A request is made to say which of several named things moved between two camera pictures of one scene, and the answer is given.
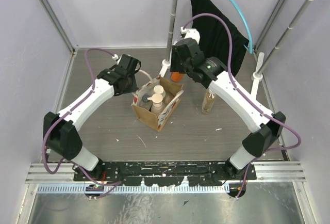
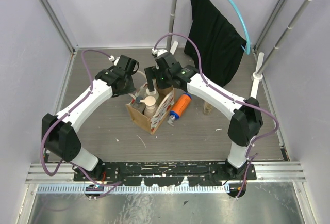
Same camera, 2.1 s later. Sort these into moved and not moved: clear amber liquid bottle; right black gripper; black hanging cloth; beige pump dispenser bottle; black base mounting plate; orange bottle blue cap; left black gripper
Moved: right black gripper; orange bottle blue cap; beige pump dispenser bottle
Not moved: black hanging cloth; clear amber liquid bottle; left black gripper; black base mounting plate
